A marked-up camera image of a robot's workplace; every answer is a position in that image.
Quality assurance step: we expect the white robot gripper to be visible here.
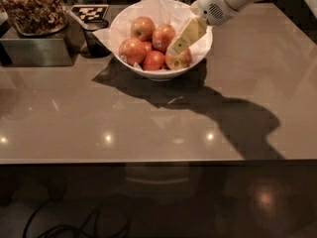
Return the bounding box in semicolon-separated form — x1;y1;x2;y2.
167;0;237;56

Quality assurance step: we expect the red apple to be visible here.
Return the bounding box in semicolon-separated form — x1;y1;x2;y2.
130;16;156;42
119;38;147;65
143;51;165;71
152;24;175;53
165;49;192;70

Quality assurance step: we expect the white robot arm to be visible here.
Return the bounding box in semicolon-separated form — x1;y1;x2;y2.
167;0;317;56

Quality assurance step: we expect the white ceramic bowl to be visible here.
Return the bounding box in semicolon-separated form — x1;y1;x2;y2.
109;0;214;82

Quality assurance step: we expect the small hidden centre apple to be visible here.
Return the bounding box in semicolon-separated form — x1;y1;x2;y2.
144;42;153;52

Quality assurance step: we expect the white paper liner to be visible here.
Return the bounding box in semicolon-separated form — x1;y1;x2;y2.
92;0;216;64

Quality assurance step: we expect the dark glass cup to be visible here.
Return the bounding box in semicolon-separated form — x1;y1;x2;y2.
82;20;111;58

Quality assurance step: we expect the black white marker tag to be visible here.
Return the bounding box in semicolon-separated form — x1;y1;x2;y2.
70;4;109;22

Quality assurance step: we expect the steel box stand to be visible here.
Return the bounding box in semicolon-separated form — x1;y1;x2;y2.
0;19;85;66

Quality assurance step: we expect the glass jar of nuts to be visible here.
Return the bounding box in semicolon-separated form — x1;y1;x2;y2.
0;0;68;37

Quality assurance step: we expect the black floor cable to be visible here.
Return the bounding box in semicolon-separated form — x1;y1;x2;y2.
22;195;131;238

